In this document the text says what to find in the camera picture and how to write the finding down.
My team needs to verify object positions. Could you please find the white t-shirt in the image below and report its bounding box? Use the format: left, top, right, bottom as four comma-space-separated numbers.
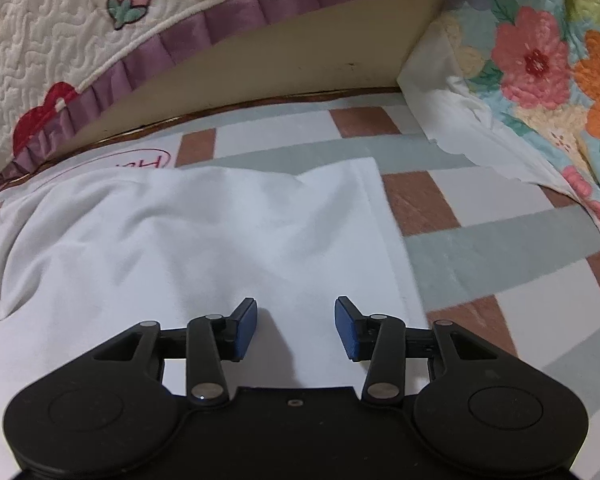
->
0, 158, 427, 479

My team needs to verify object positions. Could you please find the checkered happy dog blanket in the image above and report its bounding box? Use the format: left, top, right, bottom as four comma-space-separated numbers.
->
0, 93, 600, 479

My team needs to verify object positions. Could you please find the floral quilted pillow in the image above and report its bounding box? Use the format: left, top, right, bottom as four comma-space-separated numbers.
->
398, 0, 600, 230

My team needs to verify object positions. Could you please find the red bear quilted blanket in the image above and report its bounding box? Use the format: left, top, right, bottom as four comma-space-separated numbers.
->
0, 0, 562, 191

